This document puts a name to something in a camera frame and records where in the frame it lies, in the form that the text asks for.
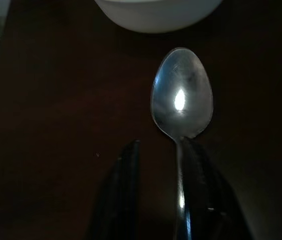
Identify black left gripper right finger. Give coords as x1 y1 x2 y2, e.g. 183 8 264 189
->
182 136 251 240

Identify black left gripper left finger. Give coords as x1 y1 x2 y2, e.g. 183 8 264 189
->
88 139 141 240

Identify silver metal spoon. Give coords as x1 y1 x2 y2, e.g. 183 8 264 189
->
150 46 214 240

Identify white bowl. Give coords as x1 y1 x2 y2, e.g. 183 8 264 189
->
94 0 224 34

